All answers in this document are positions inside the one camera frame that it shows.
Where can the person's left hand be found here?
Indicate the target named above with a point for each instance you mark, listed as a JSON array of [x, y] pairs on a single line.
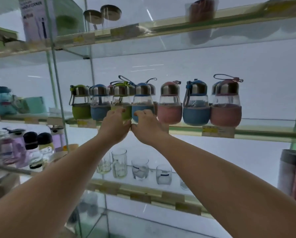
[[113, 127]]

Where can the person's right hand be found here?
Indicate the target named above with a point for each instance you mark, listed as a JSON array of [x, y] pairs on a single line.
[[148, 130]]

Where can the person's right thumb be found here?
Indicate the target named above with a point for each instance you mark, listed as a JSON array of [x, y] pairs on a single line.
[[134, 126]]

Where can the person's left thumb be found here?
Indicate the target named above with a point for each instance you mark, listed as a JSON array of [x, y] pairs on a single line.
[[127, 124]]

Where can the green sleeve water bottle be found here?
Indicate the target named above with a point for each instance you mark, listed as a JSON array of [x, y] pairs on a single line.
[[121, 97]]

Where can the blue sleeve water bottle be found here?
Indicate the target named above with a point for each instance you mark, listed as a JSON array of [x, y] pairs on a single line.
[[143, 99]]

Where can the person's left forearm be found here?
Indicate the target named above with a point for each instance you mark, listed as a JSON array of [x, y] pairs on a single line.
[[46, 185]]

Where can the person's right forearm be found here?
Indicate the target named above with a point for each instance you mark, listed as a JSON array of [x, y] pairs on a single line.
[[232, 193]]

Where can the tall clear glass mug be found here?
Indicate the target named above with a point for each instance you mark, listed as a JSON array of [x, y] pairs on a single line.
[[119, 164]]

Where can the yellow price label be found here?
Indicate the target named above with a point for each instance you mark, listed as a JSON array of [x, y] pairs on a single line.
[[86, 123], [217, 131]]

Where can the clear glass tumbler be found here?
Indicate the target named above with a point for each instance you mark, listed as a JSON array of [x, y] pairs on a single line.
[[164, 174], [183, 184], [140, 169]]

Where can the short clear glass mug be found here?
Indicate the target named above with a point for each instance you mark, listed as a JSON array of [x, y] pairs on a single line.
[[103, 166]]

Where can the row of sleeved glass bottles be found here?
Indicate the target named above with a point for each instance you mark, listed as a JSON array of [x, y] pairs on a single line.
[[196, 109]]

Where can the glass shelf board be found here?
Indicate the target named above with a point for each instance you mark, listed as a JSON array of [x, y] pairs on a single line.
[[262, 130], [150, 194], [187, 29]]

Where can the pink plastic bottle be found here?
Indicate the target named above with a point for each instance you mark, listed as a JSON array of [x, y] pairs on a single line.
[[58, 138]]

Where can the black cap glass bottle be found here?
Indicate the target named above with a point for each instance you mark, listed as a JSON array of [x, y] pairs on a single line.
[[33, 151], [46, 144]]

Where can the metal shelf upright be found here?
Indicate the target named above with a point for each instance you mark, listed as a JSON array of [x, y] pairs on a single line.
[[57, 71]]

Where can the teal box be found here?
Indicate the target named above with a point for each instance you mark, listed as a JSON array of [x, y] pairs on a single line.
[[35, 105]]

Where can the round metal lid jar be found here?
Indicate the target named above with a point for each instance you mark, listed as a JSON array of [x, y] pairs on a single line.
[[111, 12], [93, 16]]

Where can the purple plastic bottle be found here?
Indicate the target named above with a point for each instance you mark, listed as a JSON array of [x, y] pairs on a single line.
[[16, 148]]

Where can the green product box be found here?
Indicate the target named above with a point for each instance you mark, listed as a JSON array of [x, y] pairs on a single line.
[[67, 16]]

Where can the teal plastic bottle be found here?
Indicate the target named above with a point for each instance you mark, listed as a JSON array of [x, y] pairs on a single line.
[[1, 101]]

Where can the brown cup in clear wrap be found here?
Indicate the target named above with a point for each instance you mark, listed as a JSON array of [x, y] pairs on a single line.
[[202, 9]]

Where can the white product box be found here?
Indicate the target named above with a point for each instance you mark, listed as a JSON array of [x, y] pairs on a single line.
[[35, 19]]

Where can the flat green box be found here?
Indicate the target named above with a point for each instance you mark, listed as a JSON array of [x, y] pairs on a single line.
[[0, 38]]

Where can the grey thermos flask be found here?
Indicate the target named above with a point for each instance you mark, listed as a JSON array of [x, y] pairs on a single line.
[[285, 171]]

